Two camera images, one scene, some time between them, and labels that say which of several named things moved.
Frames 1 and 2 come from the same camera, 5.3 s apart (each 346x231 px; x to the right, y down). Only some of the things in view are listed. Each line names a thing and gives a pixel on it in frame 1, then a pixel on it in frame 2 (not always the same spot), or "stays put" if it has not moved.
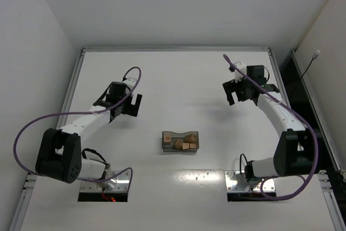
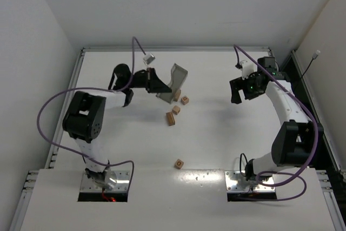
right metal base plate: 235,182 stays put
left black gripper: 130,104 -> 148,80
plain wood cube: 193,145 -> 176,109
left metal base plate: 120,184 stays put
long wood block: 178,145 -> 171,118
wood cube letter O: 167,139 -> 179,164
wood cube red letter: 185,146 -> 184,100
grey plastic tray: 175,136 -> 179,75
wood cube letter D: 191,138 -> 177,94
